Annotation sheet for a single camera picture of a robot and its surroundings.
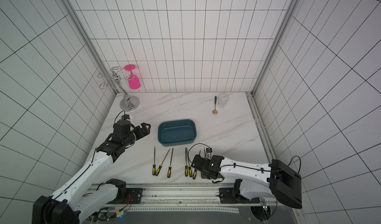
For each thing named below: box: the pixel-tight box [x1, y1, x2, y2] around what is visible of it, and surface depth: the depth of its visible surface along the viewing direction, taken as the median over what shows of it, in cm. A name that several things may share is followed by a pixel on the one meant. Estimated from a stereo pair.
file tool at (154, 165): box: [152, 146, 156, 176], surface depth 82 cm
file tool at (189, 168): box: [186, 147, 193, 178], surface depth 82 cm
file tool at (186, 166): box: [184, 146, 189, 177], surface depth 83 cm
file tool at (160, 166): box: [155, 147, 171, 177], surface depth 82 cm
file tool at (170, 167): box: [167, 147, 174, 178], surface depth 83 cm
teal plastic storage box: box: [157, 118, 197, 147], surface depth 95 cm
